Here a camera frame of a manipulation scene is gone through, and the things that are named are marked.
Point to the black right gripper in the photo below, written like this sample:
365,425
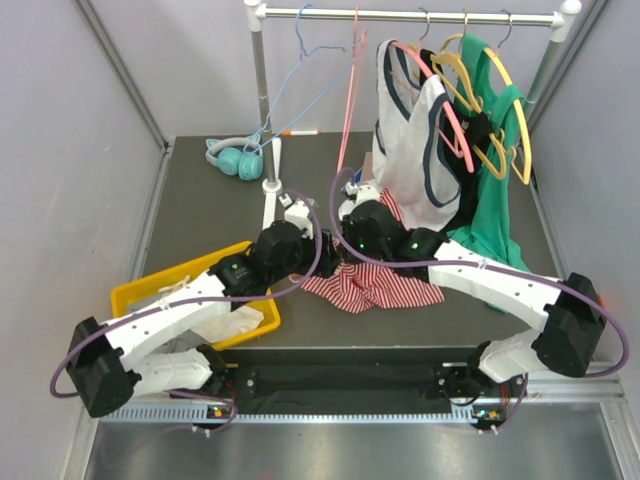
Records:
351,257

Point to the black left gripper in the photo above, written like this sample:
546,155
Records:
329,260

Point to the red white striped tank top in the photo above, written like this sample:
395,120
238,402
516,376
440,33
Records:
356,288

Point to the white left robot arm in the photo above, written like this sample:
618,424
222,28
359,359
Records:
112,362

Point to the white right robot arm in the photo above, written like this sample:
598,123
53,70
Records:
564,323

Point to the white navy-trimmed tank top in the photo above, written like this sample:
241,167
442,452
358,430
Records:
408,151

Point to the green tank top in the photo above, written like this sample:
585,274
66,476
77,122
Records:
489,233

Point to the pink plastic hanger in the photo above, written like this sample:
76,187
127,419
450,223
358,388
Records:
459,145

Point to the black tank top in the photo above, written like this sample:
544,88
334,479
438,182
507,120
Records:
469,182

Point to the yellow hanger rear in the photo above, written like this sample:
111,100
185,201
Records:
525,173

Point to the yellow hanger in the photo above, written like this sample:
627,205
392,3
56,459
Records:
525,173
479,127

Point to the yellow hanger front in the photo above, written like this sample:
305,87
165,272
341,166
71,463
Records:
479,127

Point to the blue box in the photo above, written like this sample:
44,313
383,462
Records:
357,175

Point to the yellow plastic bin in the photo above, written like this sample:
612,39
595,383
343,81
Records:
139,293

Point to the cream white cloth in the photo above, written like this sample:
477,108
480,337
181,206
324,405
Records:
221,328

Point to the orange white marker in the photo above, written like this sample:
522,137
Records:
300,132

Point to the teal cat-ear headphones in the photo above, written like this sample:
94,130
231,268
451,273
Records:
240,157

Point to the red plastic block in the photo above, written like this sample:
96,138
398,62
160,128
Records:
600,300

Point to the white metal clothes rack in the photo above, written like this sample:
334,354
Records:
560,23

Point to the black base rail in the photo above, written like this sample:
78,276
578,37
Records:
421,374

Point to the pink wire hanger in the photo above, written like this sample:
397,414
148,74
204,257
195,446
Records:
359,41

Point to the blue wire hanger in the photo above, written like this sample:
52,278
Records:
295,100

